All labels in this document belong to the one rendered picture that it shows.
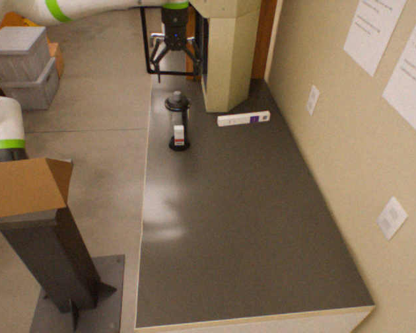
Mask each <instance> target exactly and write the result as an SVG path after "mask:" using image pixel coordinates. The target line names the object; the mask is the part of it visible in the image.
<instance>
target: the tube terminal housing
mask: <svg viewBox="0 0 416 333"><path fill-rule="evenodd" d="M260 7H261V0H211V8H210V17H209V18H207V21H208V23H209V45H208V58H209V60H208V72H207V96H206V93H205V86H204V82H203V74H202V77H201V84H202V89H203V96H204V100H205V107H206V112H207V113H208V112H228V111H229V110H231V109H232V108H234V107H235V106H237V105H239V104H240V103H241V102H243V101H244V100H246V99H247V98H248V93H249V87H250V78H251V73H252V64H253V59H254V50H255V45H256V35H257V30H258V21H259V16H260Z"/></svg>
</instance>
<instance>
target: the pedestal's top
mask: <svg viewBox="0 0 416 333"><path fill-rule="evenodd" d="M57 160H61V161H68V162H70V163H71V174H72V171H73V166H74V164H73V161H72V159H57ZM61 211H62V208H57V209H49V210H44V211H35V212H30V213H22V214H17V215H9V216H4V217H0V230H7V229H14V228H22V227H37V226H46V225H58V223H59V218H60V216H61Z"/></svg>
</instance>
